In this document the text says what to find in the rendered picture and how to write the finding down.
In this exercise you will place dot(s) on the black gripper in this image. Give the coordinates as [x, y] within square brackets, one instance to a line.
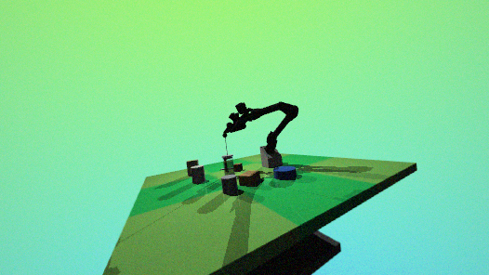
[235, 126]

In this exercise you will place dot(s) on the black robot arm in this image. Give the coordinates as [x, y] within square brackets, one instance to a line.
[291, 112]

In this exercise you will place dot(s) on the brown block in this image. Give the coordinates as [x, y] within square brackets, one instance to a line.
[249, 178]

